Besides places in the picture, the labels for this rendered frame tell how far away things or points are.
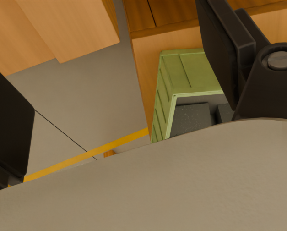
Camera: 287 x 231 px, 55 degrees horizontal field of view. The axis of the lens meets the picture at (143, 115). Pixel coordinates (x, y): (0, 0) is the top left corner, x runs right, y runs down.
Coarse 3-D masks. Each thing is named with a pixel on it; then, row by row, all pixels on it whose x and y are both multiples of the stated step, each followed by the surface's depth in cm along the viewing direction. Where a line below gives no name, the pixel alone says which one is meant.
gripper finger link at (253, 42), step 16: (208, 0) 9; (224, 0) 9; (208, 16) 9; (224, 16) 8; (240, 16) 9; (208, 32) 10; (224, 32) 8; (240, 32) 8; (256, 32) 9; (208, 48) 11; (224, 48) 8; (240, 48) 8; (256, 48) 8; (224, 64) 9; (240, 64) 8; (224, 80) 10; (240, 80) 8
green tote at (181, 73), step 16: (160, 64) 74; (176, 64) 70; (192, 64) 70; (208, 64) 71; (160, 80) 77; (176, 80) 66; (192, 80) 66; (208, 80) 67; (160, 96) 78; (176, 96) 63; (160, 112) 80; (160, 128) 82
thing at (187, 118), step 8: (192, 104) 82; (200, 104) 82; (176, 112) 81; (184, 112) 81; (192, 112) 82; (200, 112) 82; (208, 112) 82; (176, 120) 81; (184, 120) 81; (192, 120) 81; (200, 120) 81; (208, 120) 82; (176, 128) 80; (184, 128) 80; (192, 128) 81; (200, 128) 81
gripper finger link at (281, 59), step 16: (272, 48) 8; (256, 64) 7; (272, 64) 7; (256, 80) 7; (272, 80) 7; (240, 96) 7; (256, 96) 7; (272, 96) 7; (240, 112) 7; (256, 112) 6; (272, 112) 6
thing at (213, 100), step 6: (192, 96) 81; (198, 96) 81; (204, 96) 81; (210, 96) 82; (216, 96) 82; (222, 96) 83; (180, 102) 82; (186, 102) 82; (192, 102) 83; (198, 102) 83; (204, 102) 83; (210, 102) 84; (216, 102) 84; (222, 102) 85; (210, 108) 86; (216, 108) 86; (210, 114) 88
